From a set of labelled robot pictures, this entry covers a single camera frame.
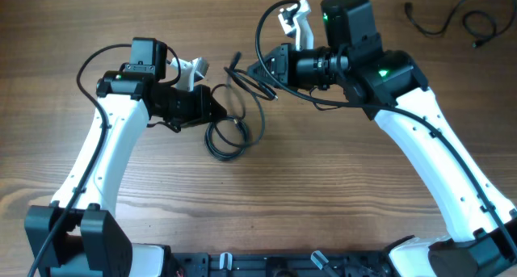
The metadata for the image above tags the black usb cable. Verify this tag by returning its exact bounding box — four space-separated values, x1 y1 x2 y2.
209 51 280 149
204 115 250 162
404 0 517 48

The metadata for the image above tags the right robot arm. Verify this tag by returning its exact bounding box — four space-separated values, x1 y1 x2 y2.
248 0 516 276

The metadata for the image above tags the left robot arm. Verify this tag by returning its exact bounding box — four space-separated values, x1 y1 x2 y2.
24 38 226 276

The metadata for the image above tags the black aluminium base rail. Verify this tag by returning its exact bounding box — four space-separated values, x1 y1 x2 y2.
165 250 456 277

